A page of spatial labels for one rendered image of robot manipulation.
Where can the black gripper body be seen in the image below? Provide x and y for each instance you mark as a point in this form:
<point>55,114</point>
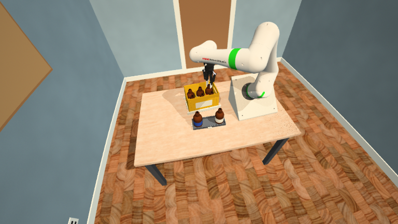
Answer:
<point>209,69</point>

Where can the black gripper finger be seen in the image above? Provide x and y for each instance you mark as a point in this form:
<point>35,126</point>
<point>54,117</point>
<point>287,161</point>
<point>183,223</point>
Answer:
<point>212,79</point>
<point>206,75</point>

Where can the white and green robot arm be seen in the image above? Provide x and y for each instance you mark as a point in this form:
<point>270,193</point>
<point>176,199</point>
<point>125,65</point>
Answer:
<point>258,58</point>

